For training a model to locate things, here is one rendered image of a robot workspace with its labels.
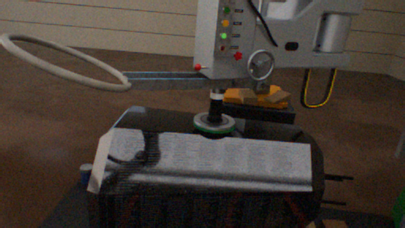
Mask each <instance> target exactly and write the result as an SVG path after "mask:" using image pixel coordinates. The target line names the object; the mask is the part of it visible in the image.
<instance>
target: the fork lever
mask: <svg viewBox="0 0 405 228"><path fill-rule="evenodd" d="M122 76H126V77H127V78H128V79H127V82H129V83H130V84H132V88H131V89H130V90H129V91H135V90H172V89H246V88H257V82H254V81H253V80H251V79H250V78H249V77H248V78H235V79H215V80H212V79H210V78H208V77H207V76H205V74H201V73H200V72H138V71H122ZM266 85H267V84H266V83H265V82H262V83H261V84H260V88H262V89H263V88H266Z"/></svg>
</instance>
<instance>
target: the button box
mask: <svg viewBox="0 0 405 228"><path fill-rule="evenodd" d="M224 6H229V8H230V12H229V14H228V15H225V14H223V12H222V9H223V8H224ZM235 7H236V0H231V1H229V2H226V1H225V0H216V2H215V15H214V27H213V34H212V48H211V55H210V56H212V57H229V50H230V45H231V39H232V34H233V18H234V12H235ZM223 19H228V20H229V26H228V27H226V28H223V27H222V25H221V23H222V20H223ZM221 32H227V34H228V37H227V39H226V40H221V38H220V34H221ZM221 44H225V46H226V49H225V51H224V52H220V51H219V50H218V47H219V46H220V45H221Z"/></svg>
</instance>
